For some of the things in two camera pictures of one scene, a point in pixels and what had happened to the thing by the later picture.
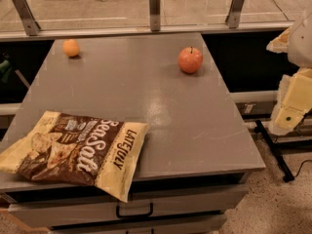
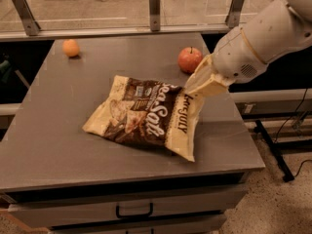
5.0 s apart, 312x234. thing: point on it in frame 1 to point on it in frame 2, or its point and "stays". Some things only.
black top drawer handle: (151, 210) stays
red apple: (190, 59) stays
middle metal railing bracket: (155, 9) stays
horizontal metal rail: (89, 33) stays
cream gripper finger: (293, 100) to (214, 85)
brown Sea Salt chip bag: (67, 147) to (142, 112)
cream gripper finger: (280, 45) to (203, 74)
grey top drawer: (83, 211) stays
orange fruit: (70, 47) stays
